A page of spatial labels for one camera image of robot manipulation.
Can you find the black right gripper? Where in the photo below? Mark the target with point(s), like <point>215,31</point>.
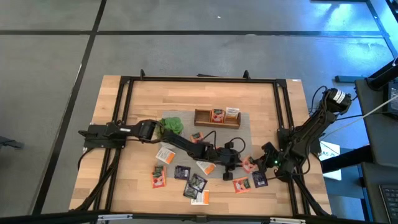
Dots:
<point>273,161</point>

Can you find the black floor beam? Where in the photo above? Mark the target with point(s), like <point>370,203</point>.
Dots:
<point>345,160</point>

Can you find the silver metal bracket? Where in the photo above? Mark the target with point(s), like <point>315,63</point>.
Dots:
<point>287,221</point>
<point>115,217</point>

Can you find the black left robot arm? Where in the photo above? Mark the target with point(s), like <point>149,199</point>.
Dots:
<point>186,145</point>

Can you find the dark computer screen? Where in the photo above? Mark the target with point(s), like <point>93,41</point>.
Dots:
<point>394,99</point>

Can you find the white printed sign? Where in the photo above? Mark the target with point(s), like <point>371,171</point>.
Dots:
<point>331,155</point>

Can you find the black aluminium table frame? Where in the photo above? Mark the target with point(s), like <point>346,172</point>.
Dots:
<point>186,79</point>

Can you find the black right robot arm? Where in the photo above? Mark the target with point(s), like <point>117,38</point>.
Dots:
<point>311,130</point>

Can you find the teal metal bar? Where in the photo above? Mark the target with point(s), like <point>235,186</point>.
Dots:
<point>348,79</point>

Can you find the succulent in white patterned pot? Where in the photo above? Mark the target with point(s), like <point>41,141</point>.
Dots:
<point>172,124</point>

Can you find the orange red tea packet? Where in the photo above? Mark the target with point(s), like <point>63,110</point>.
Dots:
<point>196,137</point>
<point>241,185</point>
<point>248,166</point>
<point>158,182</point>
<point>217,116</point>

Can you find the dark foil tea packet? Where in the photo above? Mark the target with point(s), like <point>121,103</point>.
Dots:
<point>198,182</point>
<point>189,193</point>
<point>182,173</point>
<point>259,179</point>

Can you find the black computer keyboard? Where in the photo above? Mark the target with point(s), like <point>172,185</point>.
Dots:
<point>390,202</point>

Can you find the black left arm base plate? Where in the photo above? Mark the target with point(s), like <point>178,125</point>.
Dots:
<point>90,141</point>

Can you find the black slanted pole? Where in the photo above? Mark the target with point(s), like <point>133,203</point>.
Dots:
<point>382,76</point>

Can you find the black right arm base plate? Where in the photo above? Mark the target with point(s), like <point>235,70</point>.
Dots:
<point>315,147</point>

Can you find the wooden tea organizer box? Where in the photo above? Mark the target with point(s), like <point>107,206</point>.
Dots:
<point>202,116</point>

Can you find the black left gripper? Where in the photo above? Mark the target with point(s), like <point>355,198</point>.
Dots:
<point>227,157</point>

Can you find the grey woven placemat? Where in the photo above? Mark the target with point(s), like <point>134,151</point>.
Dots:
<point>248,130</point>

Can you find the white orange tea packet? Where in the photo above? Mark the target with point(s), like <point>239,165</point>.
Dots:
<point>206,168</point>
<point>164,155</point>
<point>200,199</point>
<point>232,112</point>

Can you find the black frame crossbeam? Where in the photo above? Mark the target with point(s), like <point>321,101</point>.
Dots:
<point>46,217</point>

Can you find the black chair base leg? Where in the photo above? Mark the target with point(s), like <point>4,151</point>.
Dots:
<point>9,143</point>

